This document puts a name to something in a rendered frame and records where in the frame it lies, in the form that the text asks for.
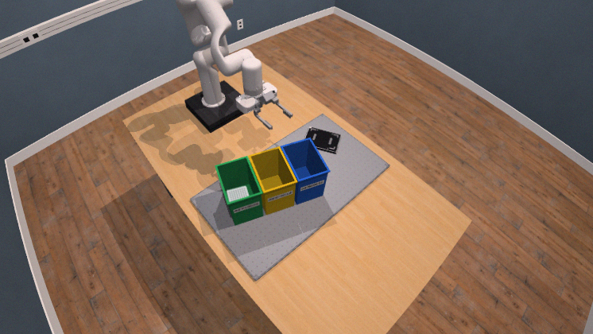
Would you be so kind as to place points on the yellow recycle bin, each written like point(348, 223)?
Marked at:
point(276, 179)

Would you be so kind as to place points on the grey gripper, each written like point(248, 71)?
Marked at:
point(246, 104)

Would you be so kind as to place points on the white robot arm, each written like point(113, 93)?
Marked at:
point(214, 19)

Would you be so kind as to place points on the blue bin with label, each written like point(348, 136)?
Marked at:
point(309, 169)

